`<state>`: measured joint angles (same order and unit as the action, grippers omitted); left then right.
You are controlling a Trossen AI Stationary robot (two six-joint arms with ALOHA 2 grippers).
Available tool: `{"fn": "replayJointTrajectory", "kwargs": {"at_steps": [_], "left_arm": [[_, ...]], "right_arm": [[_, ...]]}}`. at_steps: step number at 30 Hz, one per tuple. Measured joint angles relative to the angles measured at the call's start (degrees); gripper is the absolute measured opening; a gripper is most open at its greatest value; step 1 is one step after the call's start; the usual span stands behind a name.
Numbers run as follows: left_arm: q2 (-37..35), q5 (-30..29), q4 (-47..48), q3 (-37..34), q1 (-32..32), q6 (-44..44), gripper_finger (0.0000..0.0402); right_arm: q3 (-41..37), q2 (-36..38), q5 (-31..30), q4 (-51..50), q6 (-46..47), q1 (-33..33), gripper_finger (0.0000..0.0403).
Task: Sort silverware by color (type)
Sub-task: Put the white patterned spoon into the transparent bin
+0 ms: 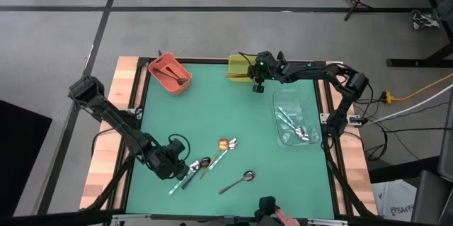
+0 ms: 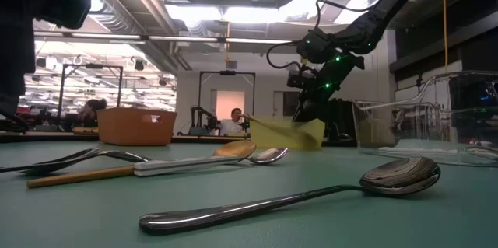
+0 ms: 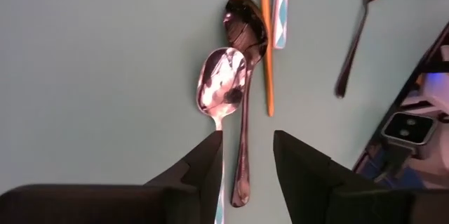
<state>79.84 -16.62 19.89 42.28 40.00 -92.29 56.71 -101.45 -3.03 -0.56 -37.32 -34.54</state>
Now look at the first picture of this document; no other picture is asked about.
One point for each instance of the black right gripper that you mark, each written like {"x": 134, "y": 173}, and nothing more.
{"x": 265, "y": 66}

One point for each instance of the person's foot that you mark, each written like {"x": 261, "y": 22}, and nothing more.
{"x": 423, "y": 19}

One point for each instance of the clear plastic bin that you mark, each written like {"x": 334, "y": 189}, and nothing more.
{"x": 283, "y": 137}

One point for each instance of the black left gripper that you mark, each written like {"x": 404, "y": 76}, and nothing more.
{"x": 168, "y": 164}

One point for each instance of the black desk frame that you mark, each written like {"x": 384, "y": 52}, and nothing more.
{"x": 417, "y": 62}

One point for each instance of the person's hand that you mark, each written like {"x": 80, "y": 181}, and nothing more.
{"x": 286, "y": 219}

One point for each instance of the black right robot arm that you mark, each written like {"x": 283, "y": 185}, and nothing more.
{"x": 318, "y": 72}

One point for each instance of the white cardboard box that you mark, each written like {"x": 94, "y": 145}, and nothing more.
{"x": 396, "y": 201}

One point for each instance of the black handheld device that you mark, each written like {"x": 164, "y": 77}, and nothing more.
{"x": 267, "y": 205}

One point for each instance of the green table mat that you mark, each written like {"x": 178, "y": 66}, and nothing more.
{"x": 283, "y": 183}

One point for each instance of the dark steel spoons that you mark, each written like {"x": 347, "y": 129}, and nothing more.
{"x": 205, "y": 162}

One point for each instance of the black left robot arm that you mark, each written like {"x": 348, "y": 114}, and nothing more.
{"x": 117, "y": 123}

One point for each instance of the black aluminium crossbeam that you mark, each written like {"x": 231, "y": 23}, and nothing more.
{"x": 35, "y": 220}

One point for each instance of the dark grey chair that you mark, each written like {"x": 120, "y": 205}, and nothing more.
{"x": 430, "y": 197}

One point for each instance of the black spoon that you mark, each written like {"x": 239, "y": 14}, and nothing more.
{"x": 166, "y": 74}
{"x": 173, "y": 73}

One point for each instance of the orange plastic bin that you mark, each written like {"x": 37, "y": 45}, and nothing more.
{"x": 161, "y": 63}

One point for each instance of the yellow plastic bin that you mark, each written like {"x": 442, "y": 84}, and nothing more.
{"x": 239, "y": 64}

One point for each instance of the black aluminium table frame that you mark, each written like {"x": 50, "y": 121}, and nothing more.
{"x": 205, "y": 60}

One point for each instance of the large steel spoon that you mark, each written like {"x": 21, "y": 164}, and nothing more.
{"x": 248, "y": 175}

